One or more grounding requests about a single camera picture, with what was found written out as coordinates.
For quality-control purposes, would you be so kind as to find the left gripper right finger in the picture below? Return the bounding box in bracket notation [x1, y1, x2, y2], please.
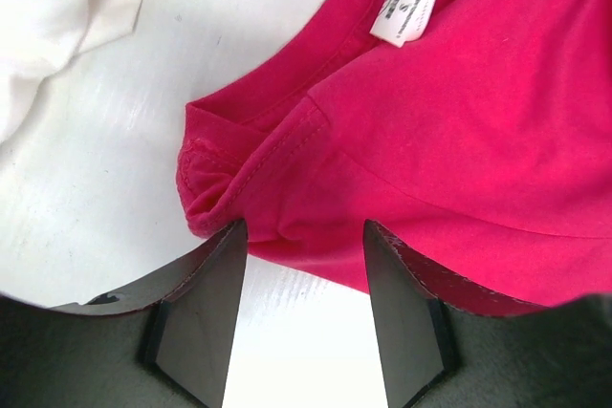
[363, 221, 611, 407]

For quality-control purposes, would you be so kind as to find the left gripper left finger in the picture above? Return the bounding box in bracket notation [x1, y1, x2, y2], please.
[1, 222, 248, 407]

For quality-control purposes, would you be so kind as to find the pink t shirt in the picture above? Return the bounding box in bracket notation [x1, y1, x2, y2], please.
[177, 0, 611, 306]

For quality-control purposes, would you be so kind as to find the white t shirt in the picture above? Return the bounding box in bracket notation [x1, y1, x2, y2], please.
[1, 0, 142, 140]

